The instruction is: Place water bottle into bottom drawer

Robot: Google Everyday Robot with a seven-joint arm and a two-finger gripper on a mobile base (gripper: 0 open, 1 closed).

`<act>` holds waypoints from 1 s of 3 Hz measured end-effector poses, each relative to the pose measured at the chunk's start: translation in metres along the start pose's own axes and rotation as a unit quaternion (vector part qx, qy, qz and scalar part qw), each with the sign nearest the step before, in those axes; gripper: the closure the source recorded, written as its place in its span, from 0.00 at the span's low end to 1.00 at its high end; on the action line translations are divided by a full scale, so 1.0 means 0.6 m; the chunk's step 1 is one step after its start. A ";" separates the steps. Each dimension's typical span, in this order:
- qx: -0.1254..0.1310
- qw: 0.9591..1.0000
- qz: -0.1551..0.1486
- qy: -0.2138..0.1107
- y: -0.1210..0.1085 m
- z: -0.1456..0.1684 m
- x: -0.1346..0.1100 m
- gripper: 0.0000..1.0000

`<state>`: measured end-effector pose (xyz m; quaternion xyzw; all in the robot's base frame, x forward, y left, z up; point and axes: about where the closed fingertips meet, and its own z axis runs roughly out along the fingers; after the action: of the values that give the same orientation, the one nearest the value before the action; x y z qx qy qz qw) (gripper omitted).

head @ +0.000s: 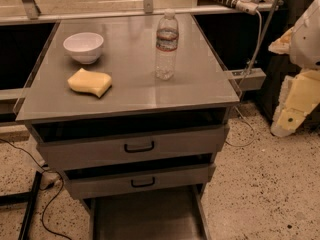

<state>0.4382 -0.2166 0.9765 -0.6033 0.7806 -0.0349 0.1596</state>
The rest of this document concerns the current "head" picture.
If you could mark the grey metal drawer cabinet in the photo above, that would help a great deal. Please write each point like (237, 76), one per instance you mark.
(199, 96)

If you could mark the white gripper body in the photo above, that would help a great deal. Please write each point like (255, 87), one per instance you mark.
(307, 40)

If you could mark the grey top drawer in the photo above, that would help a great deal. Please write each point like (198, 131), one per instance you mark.
(87, 154)

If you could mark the grey middle drawer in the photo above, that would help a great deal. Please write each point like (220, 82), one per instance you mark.
(116, 185)

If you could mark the grey metal side bracket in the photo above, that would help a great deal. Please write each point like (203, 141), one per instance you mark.
(251, 81)

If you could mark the open grey bottom drawer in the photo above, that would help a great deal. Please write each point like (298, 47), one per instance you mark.
(164, 214)

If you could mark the white ceramic bowl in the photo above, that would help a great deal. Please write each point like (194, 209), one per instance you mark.
(84, 47)

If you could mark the clear plastic water bottle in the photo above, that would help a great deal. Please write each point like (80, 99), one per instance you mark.
(167, 37)

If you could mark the white power strip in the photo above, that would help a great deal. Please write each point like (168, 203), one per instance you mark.
(247, 6)

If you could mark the black top drawer handle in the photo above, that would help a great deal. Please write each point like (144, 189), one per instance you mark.
(139, 148)

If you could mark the yellow sponge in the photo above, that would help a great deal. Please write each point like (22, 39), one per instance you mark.
(85, 81)

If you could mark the black middle drawer handle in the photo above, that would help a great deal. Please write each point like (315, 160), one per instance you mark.
(143, 183)

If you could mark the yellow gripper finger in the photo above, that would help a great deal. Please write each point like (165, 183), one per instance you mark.
(298, 97)
(282, 44)

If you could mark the black drawer handle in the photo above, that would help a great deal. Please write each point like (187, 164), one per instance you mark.
(139, 148)
(143, 183)

